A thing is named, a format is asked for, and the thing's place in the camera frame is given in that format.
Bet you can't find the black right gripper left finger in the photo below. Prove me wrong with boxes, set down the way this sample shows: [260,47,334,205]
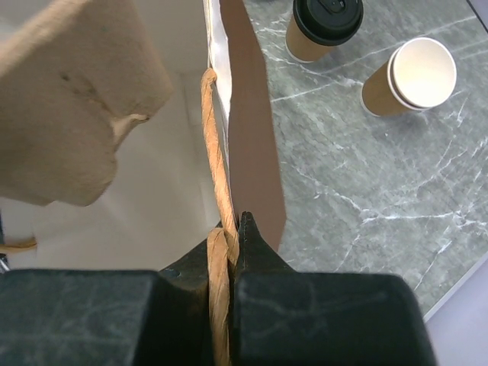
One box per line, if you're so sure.
[1,242,214,365]

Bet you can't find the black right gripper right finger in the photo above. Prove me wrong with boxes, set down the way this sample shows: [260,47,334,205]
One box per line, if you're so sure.
[231,212,437,365]

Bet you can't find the brown paper takeout bag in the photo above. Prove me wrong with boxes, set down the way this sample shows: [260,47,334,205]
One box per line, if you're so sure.
[1,1,286,365]

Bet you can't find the single brown pulp carrier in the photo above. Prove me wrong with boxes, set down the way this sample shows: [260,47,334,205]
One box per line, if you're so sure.
[1,1,172,207]

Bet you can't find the brown paper cups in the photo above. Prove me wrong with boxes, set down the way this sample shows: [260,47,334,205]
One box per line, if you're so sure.
[361,37,458,117]

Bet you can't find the brown paper coffee cup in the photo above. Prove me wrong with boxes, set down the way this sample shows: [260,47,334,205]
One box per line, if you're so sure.
[285,1,364,63]

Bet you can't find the black plastic cup lid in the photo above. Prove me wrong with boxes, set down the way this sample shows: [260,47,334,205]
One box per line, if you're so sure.
[293,0,364,47]

